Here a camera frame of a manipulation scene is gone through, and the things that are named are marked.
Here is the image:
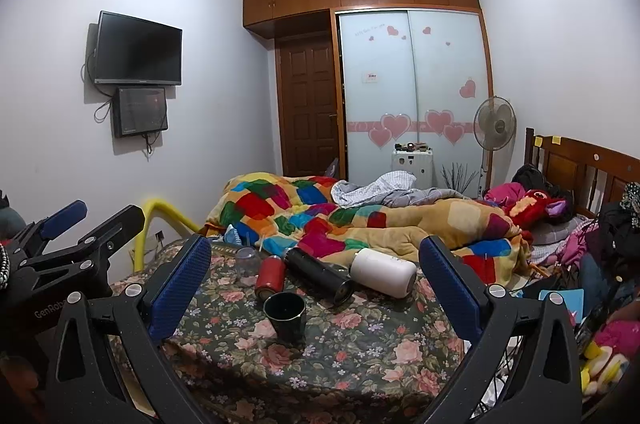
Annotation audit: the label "floral bed sheet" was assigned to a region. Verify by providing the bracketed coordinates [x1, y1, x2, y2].
[107, 238, 482, 424]

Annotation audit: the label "grey checkered cloth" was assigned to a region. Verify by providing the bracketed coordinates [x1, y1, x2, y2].
[331, 171, 467, 209]

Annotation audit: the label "blue flat box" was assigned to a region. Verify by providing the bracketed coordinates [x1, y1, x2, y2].
[537, 288, 585, 326]

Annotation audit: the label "red plush toy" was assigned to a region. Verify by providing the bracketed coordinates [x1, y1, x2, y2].
[502, 189, 572, 231]

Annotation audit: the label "black thermos cup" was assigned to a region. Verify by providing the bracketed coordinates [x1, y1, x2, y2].
[284, 247, 357, 308]

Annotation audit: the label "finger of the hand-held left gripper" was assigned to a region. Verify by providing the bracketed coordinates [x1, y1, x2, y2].
[17, 204, 147, 287]
[7, 199, 89, 257]

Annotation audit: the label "small black wall monitor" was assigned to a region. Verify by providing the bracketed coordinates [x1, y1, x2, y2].
[114, 87, 169, 139]

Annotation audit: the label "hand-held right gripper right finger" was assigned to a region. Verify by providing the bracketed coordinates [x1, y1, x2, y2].
[419, 234, 584, 424]

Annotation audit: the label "yellow tube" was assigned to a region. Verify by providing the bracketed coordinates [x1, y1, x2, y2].
[131, 199, 199, 273]

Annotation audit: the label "heart-sticker sliding wardrobe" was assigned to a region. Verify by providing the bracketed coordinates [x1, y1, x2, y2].
[331, 7, 497, 201]

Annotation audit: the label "yellow plush toy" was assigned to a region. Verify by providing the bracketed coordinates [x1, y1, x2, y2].
[580, 341, 629, 398]

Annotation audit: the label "pink clothing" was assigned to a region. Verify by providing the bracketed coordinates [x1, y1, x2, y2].
[482, 183, 527, 206]

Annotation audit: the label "black clothing pile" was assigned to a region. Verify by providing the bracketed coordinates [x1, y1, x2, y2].
[596, 200, 640, 257]

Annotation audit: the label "white cup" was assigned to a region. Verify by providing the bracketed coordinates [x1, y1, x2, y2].
[349, 247, 418, 299]

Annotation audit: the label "white standing fan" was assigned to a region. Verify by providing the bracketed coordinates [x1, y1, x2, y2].
[474, 96, 518, 201]

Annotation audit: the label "clear plastic jar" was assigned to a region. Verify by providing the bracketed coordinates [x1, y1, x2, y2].
[235, 247, 262, 288]

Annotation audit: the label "white small cabinet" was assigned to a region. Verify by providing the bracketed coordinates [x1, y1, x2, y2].
[391, 143, 434, 191]

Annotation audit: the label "dry branch decoration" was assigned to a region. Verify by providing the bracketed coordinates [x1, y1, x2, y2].
[440, 163, 481, 198]

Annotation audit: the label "black bag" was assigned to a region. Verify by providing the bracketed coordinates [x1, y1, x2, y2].
[512, 163, 552, 191]

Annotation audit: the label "brown wooden door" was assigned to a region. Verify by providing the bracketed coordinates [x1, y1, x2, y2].
[275, 37, 344, 179]

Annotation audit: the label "black wall television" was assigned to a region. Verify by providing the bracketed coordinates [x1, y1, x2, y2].
[94, 10, 183, 86]

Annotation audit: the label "red can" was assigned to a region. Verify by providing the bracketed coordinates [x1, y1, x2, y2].
[255, 255, 287, 300]

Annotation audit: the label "black television cables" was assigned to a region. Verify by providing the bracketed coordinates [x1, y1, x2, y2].
[81, 48, 117, 125]

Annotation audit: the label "colourful patchwork quilt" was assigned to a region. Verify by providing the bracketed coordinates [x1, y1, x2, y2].
[205, 173, 532, 279]

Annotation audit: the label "wooden bed headboard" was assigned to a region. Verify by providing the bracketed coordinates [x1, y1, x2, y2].
[525, 127, 640, 226]

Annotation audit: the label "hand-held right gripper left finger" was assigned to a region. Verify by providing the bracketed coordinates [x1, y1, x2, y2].
[47, 234, 213, 424]

